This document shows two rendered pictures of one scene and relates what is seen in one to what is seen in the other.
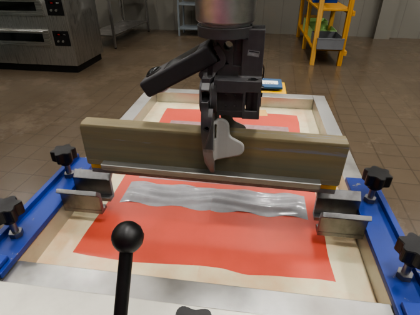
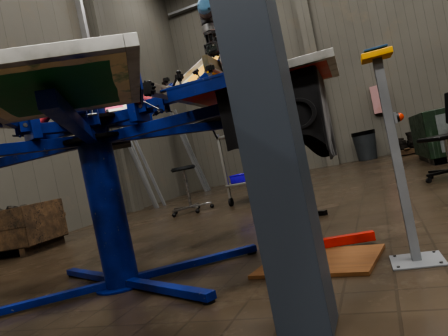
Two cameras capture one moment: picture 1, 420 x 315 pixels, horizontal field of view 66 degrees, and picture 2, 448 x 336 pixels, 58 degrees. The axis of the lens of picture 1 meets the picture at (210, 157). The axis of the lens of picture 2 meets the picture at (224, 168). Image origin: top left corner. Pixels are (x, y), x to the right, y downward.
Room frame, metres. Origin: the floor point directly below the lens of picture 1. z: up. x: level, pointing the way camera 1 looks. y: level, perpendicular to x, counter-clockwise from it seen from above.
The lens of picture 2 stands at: (0.75, -2.14, 0.60)
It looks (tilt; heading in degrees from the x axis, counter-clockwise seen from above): 1 degrees down; 100
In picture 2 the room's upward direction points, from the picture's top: 11 degrees counter-clockwise
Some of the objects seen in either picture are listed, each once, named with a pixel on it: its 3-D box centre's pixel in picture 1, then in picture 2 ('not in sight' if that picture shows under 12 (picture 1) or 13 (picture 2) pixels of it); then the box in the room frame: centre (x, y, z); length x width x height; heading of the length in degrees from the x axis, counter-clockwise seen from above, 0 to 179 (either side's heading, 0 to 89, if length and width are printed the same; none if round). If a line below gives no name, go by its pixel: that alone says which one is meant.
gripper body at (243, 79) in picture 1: (230, 71); (212, 44); (0.44, -0.03, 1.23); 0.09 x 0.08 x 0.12; 82
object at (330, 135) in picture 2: not in sight; (325, 115); (0.93, -0.06, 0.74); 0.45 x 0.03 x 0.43; 82
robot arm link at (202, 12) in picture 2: not in sight; (209, 7); (0.47, -0.12, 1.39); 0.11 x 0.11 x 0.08; 8
